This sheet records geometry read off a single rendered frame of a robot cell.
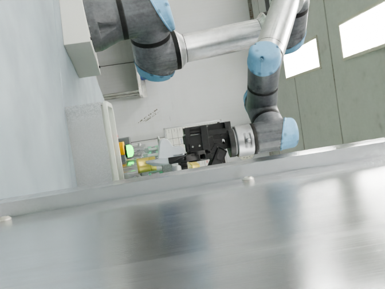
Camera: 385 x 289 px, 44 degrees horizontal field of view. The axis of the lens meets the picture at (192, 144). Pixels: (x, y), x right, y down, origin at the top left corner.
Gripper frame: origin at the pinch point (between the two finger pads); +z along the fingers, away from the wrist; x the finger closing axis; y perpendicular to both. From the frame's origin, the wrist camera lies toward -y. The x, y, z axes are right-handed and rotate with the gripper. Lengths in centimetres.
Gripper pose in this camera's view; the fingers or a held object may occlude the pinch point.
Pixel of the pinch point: (152, 163)
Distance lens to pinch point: 111.7
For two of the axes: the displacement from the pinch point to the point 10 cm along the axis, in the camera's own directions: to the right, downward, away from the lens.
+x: 0.9, 0.1, -10.0
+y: -1.5, -9.9, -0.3
